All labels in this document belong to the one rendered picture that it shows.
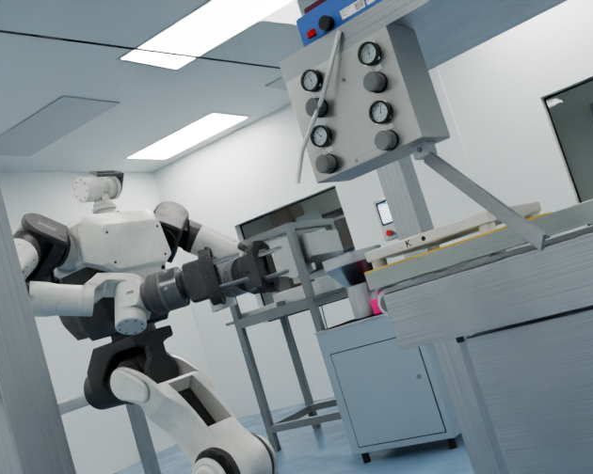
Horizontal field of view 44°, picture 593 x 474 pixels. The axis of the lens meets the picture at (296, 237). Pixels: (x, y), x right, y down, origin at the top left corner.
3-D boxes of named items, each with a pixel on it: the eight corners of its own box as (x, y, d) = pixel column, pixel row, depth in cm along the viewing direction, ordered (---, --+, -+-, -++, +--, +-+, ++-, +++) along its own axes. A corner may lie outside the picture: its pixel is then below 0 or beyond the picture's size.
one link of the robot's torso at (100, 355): (87, 417, 195) (69, 354, 197) (124, 402, 206) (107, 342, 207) (150, 401, 178) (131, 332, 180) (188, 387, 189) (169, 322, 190)
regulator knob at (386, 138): (376, 154, 116) (368, 129, 117) (384, 153, 118) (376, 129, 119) (393, 146, 114) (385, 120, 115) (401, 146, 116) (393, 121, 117)
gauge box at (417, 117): (315, 183, 127) (282, 78, 129) (348, 181, 135) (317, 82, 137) (422, 136, 114) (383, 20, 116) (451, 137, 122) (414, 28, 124)
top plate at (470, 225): (366, 263, 129) (362, 252, 129) (429, 247, 148) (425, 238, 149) (490, 222, 114) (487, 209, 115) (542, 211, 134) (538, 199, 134)
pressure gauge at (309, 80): (304, 95, 125) (297, 74, 126) (309, 95, 126) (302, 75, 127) (320, 86, 123) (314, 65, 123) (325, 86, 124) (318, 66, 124)
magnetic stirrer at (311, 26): (301, 56, 130) (286, 10, 131) (363, 67, 147) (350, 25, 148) (392, 2, 118) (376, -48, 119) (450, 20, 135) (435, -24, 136)
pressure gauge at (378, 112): (373, 127, 118) (365, 105, 118) (376, 127, 119) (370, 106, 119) (392, 118, 115) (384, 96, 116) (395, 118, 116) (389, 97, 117)
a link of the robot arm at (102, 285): (146, 273, 158) (82, 269, 153) (148, 307, 152) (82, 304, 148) (141, 290, 163) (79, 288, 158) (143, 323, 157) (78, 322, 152)
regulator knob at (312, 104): (307, 120, 124) (299, 96, 124) (315, 120, 126) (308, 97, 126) (322, 112, 122) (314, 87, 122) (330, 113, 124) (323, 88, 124)
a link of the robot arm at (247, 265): (273, 237, 173) (244, 249, 182) (243, 243, 166) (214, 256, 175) (289, 287, 172) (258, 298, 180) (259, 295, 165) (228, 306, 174)
